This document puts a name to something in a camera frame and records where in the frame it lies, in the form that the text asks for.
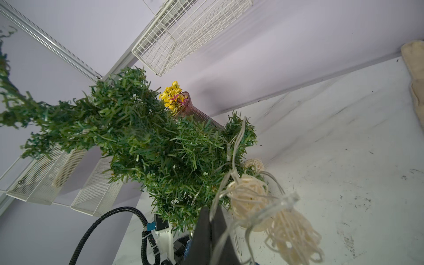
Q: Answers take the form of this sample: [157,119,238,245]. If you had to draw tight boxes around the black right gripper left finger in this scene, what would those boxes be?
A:
[183,207,210,265]

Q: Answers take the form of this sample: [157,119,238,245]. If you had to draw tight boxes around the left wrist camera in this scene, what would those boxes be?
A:
[146,214,177,265]

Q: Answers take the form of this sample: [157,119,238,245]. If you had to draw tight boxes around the yellow sunflower bouquet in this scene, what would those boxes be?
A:
[159,81,188,115]

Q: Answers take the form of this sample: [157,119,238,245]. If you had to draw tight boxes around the white wire wall basket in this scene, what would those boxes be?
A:
[131,0,253,77]

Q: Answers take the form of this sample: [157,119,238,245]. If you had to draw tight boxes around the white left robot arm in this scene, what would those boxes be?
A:
[69,206,149,265]

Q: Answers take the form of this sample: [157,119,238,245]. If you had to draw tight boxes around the cream glove on table right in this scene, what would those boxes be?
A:
[401,40,424,129]

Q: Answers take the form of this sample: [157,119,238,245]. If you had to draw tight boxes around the dark glass vase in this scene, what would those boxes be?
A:
[175,92,224,130]

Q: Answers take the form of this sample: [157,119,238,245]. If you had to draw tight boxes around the rattan ball string lights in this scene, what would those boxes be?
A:
[209,119,324,265]

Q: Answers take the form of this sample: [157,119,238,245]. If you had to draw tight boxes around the white two-tier mesh shelf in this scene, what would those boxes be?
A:
[1,146,123,217]

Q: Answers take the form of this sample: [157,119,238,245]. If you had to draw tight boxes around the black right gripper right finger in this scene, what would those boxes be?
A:
[210,206,240,265]

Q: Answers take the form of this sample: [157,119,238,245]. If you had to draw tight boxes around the small green christmas tree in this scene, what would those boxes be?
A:
[0,28,258,233]

